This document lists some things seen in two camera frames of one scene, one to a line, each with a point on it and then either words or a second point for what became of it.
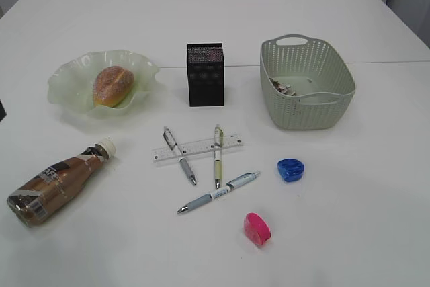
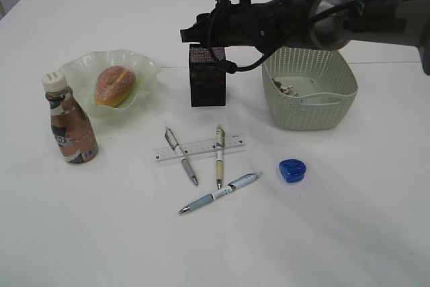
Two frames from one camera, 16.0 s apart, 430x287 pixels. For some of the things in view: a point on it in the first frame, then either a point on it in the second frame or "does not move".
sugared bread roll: x=111 y=85 does not move
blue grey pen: x=229 y=187 does not move
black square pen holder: x=206 y=74 does not move
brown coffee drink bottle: x=55 y=187 to x=71 y=131
